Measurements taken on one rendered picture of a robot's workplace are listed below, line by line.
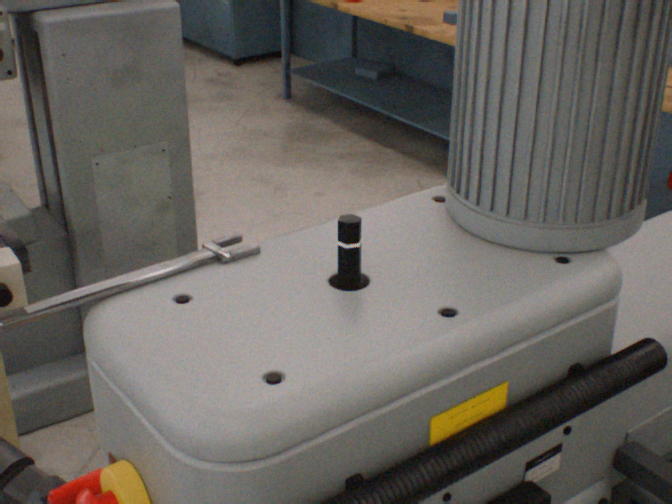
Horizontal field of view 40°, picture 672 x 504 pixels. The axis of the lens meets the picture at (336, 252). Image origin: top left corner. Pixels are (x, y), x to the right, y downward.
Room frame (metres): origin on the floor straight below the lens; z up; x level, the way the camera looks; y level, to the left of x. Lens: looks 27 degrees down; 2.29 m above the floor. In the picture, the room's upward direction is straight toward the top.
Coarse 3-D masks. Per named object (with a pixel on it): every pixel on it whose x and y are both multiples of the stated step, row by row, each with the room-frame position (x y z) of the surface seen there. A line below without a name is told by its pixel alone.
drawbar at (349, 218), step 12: (348, 216) 0.72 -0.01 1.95; (348, 228) 0.71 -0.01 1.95; (360, 228) 0.72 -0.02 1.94; (348, 240) 0.71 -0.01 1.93; (348, 252) 0.71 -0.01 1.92; (360, 252) 0.72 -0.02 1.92; (348, 264) 0.71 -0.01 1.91; (360, 264) 0.72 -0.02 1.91; (348, 276) 0.71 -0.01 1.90; (360, 276) 0.72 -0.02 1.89; (348, 288) 0.71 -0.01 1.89; (360, 288) 0.72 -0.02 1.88
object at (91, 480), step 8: (96, 472) 0.67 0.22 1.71; (72, 480) 0.66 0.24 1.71; (80, 480) 0.66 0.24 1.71; (88, 480) 0.66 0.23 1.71; (96, 480) 0.66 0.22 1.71; (56, 488) 0.65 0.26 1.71; (64, 488) 0.65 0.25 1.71; (72, 488) 0.65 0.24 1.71; (80, 488) 0.65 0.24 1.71; (88, 488) 0.66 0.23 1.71; (96, 488) 0.66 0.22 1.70; (48, 496) 0.65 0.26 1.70; (56, 496) 0.64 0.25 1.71; (64, 496) 0.64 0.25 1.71; (72, 496) 0.65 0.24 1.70
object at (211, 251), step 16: (224, 240) 0.78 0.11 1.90; (240, 240) 0.79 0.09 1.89; (192, 256) 0.75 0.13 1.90; (208, 256) 0.75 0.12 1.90; (224, 256) 0.75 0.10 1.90; (240, 256) 0.76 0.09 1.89; (144, 272) 0.72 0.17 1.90; (160, 272) 0.72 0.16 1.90; (176, 272) 0.73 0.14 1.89; (80, 288) 0.69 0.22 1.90; (96, 288) 0.69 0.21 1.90; (112, 288) 0.69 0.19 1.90; (128, 288) 0.70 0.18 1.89; (32, 304) 0.67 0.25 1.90; (48, 304) 0.66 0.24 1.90; (64, 304) 0.67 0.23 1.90; (80, 304) 0.67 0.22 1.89; (0, 320) 0.64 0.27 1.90; (16, 320) 0.64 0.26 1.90; (32, 320) 0.65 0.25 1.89
